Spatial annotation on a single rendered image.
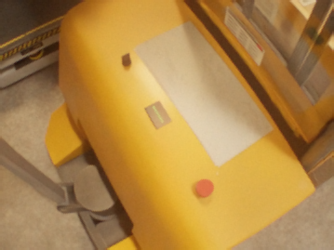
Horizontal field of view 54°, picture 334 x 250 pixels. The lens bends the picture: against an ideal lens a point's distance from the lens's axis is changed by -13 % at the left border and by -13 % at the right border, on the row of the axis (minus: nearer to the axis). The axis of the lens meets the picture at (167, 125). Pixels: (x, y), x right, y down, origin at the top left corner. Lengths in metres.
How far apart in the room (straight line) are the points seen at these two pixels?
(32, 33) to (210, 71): 1.11
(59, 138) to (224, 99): 0.80
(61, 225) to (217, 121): 1.11
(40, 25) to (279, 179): 1.37
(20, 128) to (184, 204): 1.33
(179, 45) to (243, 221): 0.47
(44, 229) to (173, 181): 1.09
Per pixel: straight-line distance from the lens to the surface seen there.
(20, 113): 2.02
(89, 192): 1.30
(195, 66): 0.92
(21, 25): 1.88
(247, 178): 0.83
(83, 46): 1.01
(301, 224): 1.81
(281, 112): 0.98
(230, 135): 0.85
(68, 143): 1.46
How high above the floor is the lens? 1.68
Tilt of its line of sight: 68 degrees down
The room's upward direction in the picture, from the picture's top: 2 degrees counter-clockwise
